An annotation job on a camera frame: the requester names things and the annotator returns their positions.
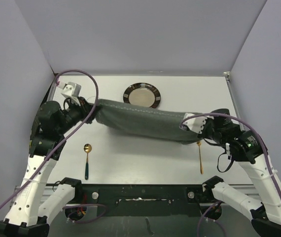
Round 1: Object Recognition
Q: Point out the dark rimmed dinner plate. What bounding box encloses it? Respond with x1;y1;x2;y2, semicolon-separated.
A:
123;82;161;109

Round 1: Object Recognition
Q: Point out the gold fork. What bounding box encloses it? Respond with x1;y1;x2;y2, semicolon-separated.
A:
197;141;204;174

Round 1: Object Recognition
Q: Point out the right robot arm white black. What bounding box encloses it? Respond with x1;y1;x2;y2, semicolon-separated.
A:
185;109;281;237

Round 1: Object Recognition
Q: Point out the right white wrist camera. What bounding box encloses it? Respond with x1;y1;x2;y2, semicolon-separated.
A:
179;116;214;134

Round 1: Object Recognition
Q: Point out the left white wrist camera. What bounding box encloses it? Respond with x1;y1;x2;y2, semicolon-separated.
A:
57;82;81;105

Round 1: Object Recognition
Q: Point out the gold spoon green handle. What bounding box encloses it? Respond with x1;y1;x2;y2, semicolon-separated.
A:
83;144;92;180

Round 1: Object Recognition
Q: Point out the aluminium frame rail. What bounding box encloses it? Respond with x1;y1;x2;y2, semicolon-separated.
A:
11;184;62;206

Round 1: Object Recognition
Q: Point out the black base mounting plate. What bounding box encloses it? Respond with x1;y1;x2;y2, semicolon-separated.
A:
69;184;216;217

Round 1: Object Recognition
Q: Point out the grey cloth placemat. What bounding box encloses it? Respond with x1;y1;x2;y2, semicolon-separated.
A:
96;99;200;144

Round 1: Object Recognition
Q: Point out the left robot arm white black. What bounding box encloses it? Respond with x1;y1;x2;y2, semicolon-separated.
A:
0;97;99;237

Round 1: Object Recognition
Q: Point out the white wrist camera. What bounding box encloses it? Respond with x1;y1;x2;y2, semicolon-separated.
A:
179;116;214;134
57;82;81;105

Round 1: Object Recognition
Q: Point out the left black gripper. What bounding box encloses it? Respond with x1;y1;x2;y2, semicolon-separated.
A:
56;96;102;134

